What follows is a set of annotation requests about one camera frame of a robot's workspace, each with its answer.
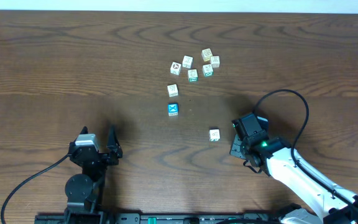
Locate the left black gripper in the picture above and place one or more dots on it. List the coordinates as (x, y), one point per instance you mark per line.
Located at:
(101, 157)

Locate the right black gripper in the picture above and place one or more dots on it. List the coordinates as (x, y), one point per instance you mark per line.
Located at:
(235, 149)

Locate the wooden block teal side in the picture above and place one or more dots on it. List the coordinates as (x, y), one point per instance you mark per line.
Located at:
(214, 135)

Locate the wooden block green letter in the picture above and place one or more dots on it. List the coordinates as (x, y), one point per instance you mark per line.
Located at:
(192, 75)

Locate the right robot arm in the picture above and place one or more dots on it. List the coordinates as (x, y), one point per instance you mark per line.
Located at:
(280, 160)

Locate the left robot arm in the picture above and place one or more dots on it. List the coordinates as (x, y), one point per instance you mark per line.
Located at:
(84, 191)

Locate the wooden block teal letter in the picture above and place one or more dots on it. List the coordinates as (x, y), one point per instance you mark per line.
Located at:
(207, 70)

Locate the wooden block upper right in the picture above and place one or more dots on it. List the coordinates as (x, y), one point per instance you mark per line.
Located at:
(215, 61)

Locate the blue letter block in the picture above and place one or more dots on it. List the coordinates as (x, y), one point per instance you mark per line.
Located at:
(173, 109)

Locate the wooden block near blue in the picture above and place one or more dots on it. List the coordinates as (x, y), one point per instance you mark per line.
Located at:
(172, 90)

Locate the wooden block yellow edge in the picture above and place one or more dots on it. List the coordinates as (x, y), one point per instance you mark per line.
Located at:
(206, 54)

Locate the wooden block upper left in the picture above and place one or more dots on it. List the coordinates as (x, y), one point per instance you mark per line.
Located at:
(187, 62)

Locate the wooden block red picture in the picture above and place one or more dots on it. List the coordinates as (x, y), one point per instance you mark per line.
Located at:
(175, 68)

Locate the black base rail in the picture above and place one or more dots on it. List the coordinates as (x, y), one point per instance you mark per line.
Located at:
(296, 216)

